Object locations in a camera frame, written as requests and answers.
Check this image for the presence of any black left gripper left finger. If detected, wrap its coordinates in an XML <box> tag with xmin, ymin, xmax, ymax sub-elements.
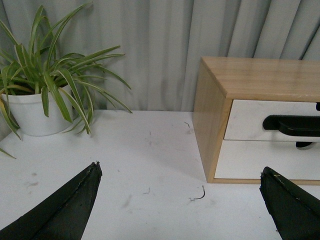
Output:
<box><xmin>0</xmin><ymin>162</ymin><xmax>103</xmax><ymax>240</ymax></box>

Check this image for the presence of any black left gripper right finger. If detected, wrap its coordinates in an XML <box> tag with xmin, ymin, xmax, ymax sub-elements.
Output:
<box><xmin>259</xmin><ymin>166</ymin><xmax>320</xmax><ymax>240</ymax></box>

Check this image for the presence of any white top drawer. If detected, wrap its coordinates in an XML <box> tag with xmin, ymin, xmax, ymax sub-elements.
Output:
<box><xmin>224</xmin><ymin>99</ymin><xmax>320</xmax><ymax>142</ymax></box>

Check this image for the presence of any white drawer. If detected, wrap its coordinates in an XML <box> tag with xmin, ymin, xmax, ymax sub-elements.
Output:
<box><xmin>224</xmin><ymin>99</ymin><xmax>320</xmax><ymax>142</ymax></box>
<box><xmin>214</xmin><ymin>140</ymin><xmax>320</xmax><ymax>180</ymax></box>

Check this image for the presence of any white bottom drawer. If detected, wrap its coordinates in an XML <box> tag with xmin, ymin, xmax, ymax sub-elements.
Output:
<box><xmin>214</xmin><ymin>140</ymin><xmax>320</xmax><ymax>180</ymax></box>

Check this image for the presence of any wooden drawer cabinet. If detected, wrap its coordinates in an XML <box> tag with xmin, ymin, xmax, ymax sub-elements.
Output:
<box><xmin>193</xmin><ymin>56</ymin><xmax>320</xmax><ymax>185</ymax></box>

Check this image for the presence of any white plant pot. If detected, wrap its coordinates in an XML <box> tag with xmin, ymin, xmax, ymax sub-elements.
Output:
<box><xmin>1</xmin><ymin>94</ymin><xmax>71</xmax><ymax>137</ymax></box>

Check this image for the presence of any green spider plant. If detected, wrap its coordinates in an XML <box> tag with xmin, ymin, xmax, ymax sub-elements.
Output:
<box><xmin>0</xmin><ymin>1</ymin><xmax>133</xmax><ymax>159</ymax></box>

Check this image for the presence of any grey curtain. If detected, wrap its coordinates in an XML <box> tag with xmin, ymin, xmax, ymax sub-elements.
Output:
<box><xmin>0</xmin><ymin>0</ymin><xmax>320</xmax><ymax>112</ymax></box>

